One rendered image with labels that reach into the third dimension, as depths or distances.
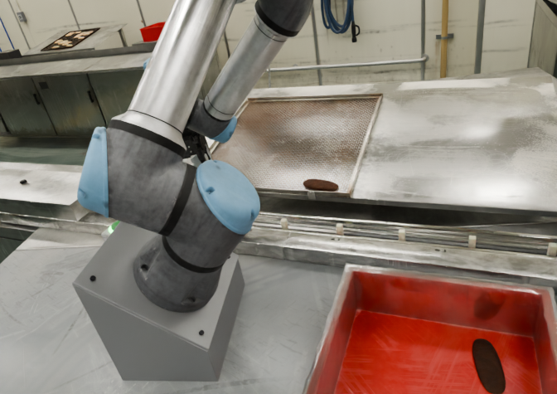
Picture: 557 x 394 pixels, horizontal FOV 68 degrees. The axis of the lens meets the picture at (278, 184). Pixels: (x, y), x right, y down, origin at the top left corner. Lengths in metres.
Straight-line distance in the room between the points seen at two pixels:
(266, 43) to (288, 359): 0.57
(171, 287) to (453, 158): 0.76
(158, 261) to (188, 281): 0.06
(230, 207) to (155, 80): 0.21
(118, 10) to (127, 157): 5.45
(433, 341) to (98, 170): 0.60
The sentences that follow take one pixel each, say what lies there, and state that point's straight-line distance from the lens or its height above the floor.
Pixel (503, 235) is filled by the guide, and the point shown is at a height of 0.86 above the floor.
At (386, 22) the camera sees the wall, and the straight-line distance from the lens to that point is 4.58.
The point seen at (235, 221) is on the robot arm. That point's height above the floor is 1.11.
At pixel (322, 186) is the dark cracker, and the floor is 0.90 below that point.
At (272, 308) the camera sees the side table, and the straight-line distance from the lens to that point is 0.87.
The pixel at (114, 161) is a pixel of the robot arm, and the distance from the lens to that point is 0.60.
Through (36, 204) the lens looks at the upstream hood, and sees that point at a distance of 1.42.
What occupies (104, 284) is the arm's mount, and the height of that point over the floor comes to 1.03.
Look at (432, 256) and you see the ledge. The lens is 0.90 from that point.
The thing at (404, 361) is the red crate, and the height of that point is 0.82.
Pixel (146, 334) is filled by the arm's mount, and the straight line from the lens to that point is 0.74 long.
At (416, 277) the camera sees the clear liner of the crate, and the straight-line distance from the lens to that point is 0.76.
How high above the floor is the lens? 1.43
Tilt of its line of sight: 29 degrees down
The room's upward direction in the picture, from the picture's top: 10 degrees counter-clockwise
